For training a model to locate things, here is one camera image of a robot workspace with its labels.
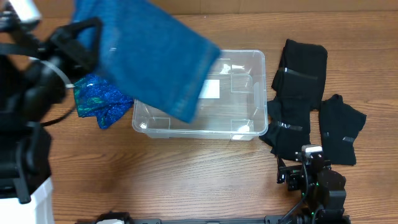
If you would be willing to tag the sparkly blue garment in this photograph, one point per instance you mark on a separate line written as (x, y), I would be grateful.
(96, 97)

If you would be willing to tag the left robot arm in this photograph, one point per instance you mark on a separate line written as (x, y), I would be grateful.
(34, 76)

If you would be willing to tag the clear plastic storage bin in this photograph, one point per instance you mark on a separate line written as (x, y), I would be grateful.
(240, 114)

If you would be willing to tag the black folded garment top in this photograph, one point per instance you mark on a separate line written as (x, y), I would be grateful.
(301, 72)

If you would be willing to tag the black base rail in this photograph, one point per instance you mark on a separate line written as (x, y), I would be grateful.
(124, 217)

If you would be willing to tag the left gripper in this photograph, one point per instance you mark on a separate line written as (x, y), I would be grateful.
(76, 55)

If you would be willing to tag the blue denim jeans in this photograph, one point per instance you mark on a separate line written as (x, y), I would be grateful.
(149, 55)

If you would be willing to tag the white label in bin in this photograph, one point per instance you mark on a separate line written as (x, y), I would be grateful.
(210, 90)

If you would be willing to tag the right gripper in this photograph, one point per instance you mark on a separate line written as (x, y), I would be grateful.
(291, 175)

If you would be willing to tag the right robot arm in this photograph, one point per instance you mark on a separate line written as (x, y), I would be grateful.
(322, 190)

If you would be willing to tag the black garment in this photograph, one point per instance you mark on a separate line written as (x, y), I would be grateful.
(301, 72)
(289, 129)
(340, 125)

